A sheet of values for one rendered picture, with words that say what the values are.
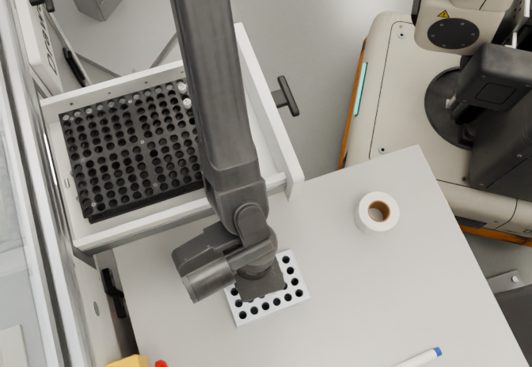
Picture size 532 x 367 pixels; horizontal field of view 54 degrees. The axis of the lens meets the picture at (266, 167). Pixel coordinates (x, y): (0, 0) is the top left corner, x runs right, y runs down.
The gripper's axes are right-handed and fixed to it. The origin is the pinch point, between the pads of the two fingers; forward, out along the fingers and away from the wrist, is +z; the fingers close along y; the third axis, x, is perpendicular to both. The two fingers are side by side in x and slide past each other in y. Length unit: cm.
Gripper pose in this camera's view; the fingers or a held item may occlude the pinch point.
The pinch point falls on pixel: (251, 271)
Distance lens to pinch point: 83.4
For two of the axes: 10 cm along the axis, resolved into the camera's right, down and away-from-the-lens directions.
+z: -0.5, 3.7, 9.3
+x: 9.4, -2.9, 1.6
